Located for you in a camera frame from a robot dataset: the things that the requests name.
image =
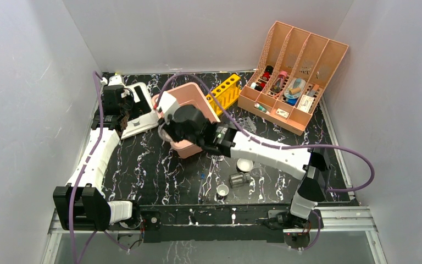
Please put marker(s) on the clear glass bottle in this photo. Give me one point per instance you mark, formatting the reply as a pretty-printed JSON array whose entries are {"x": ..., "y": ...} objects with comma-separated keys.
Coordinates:
[{"x": 239, "y": 179}]

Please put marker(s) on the white label box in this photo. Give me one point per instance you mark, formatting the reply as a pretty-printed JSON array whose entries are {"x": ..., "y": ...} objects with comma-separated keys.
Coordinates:
[{"x": 305, "y": 103}]

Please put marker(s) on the pink plastic bin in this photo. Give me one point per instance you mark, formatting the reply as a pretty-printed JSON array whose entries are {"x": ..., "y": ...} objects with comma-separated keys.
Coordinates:
[{"x": 189, "y": 93}]

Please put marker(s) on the metal wire tongs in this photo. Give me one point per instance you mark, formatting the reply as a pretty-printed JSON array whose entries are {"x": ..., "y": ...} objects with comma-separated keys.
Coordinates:
[{"x": 212, "y": 179}]

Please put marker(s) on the green white tube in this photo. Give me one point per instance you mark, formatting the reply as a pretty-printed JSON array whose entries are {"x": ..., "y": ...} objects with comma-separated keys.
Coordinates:
[{"x": 260, "y": 108}]

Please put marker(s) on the blue cap tube on table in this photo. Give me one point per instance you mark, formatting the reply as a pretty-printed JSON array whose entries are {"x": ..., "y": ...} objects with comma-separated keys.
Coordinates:
[{"x": 202, "y": 183}]

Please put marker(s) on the clear plastic funnel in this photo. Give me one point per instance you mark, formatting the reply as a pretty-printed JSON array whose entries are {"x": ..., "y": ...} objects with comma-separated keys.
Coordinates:
[{"x": 257, "y": 172}]

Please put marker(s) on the clear acrylic tube rack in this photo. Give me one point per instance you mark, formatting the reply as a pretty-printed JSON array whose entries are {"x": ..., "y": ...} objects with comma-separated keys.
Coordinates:
[{"x": 247, "y": 124}]

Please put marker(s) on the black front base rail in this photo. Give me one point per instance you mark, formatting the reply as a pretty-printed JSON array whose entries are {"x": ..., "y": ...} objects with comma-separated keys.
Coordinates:
[{"x": 221, "y": 222}]

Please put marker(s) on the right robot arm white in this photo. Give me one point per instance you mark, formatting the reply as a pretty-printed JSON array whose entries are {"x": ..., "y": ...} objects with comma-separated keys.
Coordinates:
[{"x": 309, "y": 165}]

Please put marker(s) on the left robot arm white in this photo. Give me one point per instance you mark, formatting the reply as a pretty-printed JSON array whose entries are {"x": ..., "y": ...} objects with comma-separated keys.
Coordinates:
[{"x": 79, "y": 203}]

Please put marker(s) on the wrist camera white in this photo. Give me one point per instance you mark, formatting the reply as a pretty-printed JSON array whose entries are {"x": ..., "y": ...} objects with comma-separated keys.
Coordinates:
[
  {"x": 116, "y": 81},
  {"x": 166, "y": 106}
]

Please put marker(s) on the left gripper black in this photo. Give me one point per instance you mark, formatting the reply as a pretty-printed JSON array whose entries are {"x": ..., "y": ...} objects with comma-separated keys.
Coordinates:
[{"x": 129, "y": 98}]

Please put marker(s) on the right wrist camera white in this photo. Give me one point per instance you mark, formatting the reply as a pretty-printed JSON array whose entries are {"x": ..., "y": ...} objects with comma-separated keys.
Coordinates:
[{"x": 166, "y": 106}]

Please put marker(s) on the pink desk organizer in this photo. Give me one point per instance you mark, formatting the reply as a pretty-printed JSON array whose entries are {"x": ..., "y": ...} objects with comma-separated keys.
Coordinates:
[{"x": 302, "y": 54}]

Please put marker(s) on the white bin lid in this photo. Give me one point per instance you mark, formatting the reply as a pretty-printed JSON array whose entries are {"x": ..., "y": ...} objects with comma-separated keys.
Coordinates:
[{"x": 142, "y": 117}]

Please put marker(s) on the red black bottle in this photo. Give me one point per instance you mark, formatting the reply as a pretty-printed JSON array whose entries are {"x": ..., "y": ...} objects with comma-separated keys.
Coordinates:
[{"x": 267, "y": 73}]

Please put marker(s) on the yellow test tube rack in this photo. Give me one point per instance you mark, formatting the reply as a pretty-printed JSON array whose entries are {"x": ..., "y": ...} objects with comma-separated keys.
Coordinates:
[{"x": 226, "y": 93}]

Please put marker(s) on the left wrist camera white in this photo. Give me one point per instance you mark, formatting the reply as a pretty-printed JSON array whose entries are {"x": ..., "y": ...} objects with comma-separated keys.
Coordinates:
[{"x": 116, "y": 81}]

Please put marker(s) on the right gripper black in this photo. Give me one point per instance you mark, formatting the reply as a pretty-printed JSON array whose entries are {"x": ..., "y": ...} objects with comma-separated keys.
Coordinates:
[{"x": 170, "y": 128}]

